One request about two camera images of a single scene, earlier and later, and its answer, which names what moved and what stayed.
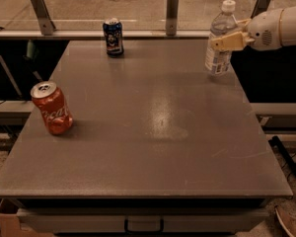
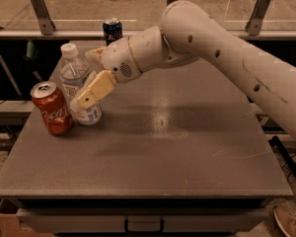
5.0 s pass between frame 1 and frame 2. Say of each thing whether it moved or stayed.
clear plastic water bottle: moved
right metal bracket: stayed
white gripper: moved
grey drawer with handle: stayed
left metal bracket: stayed
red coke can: stayed
